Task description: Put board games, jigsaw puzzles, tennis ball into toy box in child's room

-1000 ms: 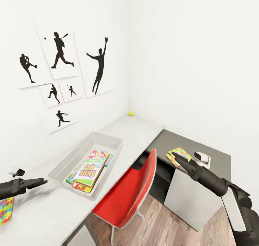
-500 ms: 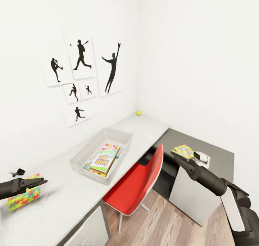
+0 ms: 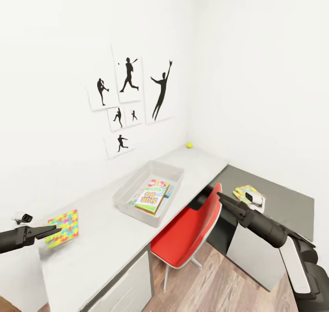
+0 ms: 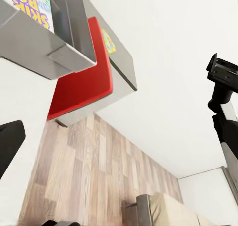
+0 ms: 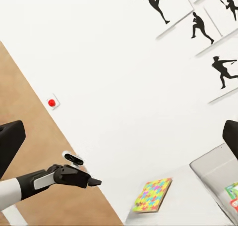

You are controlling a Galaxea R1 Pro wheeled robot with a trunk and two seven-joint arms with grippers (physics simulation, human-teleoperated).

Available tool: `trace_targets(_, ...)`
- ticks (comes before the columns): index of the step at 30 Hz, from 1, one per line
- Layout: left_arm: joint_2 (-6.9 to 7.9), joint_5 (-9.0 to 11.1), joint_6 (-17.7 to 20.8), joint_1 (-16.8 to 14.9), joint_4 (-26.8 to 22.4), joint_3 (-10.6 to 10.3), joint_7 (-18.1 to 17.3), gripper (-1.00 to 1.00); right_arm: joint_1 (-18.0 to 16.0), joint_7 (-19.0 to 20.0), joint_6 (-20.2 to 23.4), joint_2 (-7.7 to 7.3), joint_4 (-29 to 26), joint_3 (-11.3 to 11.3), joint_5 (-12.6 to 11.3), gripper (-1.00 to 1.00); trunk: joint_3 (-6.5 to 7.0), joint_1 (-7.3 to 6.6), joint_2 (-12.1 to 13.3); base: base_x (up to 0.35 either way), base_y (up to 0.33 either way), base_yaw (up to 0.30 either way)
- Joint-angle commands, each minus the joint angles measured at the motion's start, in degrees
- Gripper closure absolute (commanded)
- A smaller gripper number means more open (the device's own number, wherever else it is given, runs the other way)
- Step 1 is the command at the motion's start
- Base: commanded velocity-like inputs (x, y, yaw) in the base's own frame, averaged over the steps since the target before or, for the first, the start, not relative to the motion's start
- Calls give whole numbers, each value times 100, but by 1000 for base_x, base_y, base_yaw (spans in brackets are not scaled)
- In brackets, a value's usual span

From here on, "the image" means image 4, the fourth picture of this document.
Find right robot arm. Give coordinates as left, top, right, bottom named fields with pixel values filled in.
left=206, top=53, right=238, bottom=183

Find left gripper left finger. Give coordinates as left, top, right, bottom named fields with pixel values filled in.
left=0, top=120, right=26, bottom=179

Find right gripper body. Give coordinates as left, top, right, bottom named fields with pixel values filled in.
left=207, top=66, right=238, bottom=98

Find toy box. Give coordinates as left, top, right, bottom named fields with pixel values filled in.
left=0, top=0, right=97, bottom=80

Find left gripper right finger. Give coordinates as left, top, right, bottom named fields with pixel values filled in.
left=222, top=119, right=238, bottom=159

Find jigsaw puzzle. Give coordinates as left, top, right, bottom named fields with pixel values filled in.
left=102, top=29, right=117, bottom=54

